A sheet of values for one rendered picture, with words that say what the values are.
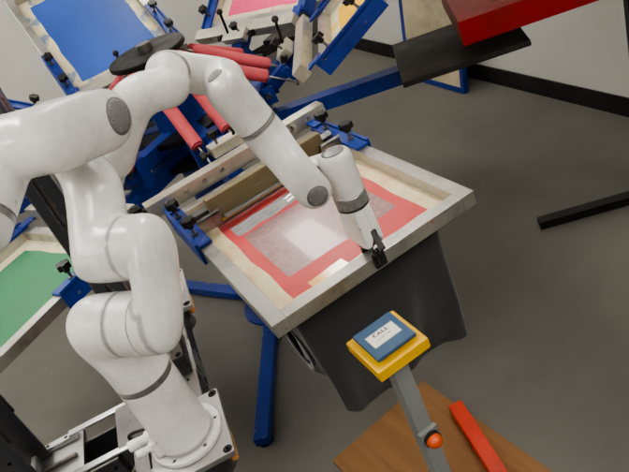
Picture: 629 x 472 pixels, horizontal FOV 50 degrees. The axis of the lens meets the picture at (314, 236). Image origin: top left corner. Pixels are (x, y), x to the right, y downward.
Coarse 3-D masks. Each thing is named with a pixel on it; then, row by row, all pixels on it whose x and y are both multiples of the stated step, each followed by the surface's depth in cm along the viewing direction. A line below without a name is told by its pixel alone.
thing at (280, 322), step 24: (384, 168) 191; (408, 168) 182; (432, 192) 173; (456, 192) 165; (432, 216) 160; (456, 216) 163; (384, 240) 159; (408, 240) 158; (216, 264) 179; (360, 264) 155; (240, 288) 165; (312, 288) 154; (336, 288) 153; (264, 312) 154; (288, 312) 150; (312, 312) 152
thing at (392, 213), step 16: (368, 192) 187; (384, 192) 184; (304, 208) 193; (320, 208) 190; (336, 208) 186; (384, 208) 177; (400, 208) 175; (416, 208) 172; (320, 224) 183; (336, 224) 180; (384, 224) 171; (400, 224) 169
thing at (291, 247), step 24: (240, 216) 203; (288, 216) 192; (240, 240) 192; (264, 240) 187; (288, 240) 182; (312, 240) 178; (336, 240) 173; (264, 264) 177; (288, 264) 172; (312, 264) 169; (288, 288) 164
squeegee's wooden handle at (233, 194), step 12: (300, 144) 204; (312, 144) 205; (264, 168) 201; (240, 180) 199; (252, 180) 200; (264, 180) 202; (276, 180) 204; (216, 192) 198; (228, 192) 198; (240, 192) 200; (252, 192) 201; (216, 204) 197; (228, 204) 199
